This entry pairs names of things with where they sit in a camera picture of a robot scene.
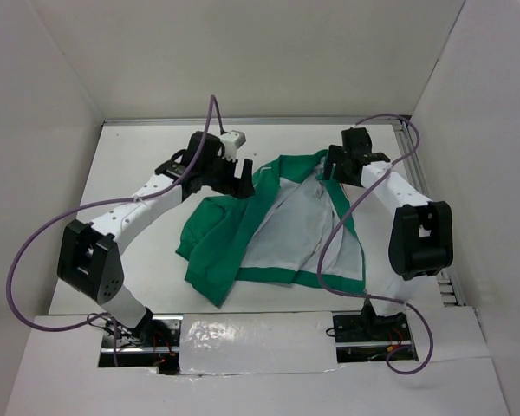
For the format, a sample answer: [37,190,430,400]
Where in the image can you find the white taped cover panel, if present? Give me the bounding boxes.
[179,312,338,375]

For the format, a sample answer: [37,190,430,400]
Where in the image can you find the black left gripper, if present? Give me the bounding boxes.
[200,151,254,198]

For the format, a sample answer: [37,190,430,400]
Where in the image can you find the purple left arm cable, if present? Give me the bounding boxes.
[6,94,224,333]

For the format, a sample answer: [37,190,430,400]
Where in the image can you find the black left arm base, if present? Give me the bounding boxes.
[93,315,183,375]

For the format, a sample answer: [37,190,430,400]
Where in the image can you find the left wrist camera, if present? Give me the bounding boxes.
[220,130,246,161]

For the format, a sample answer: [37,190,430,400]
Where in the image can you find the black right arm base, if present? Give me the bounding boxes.
[326,302,418,363]

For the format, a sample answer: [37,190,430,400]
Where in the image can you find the green jacket white lining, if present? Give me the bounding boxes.
[176,150,366,307]

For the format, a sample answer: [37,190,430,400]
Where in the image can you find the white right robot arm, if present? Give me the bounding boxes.
[322,127,453,340]

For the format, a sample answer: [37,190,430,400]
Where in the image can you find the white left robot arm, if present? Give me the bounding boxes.
[57,130,254,346]

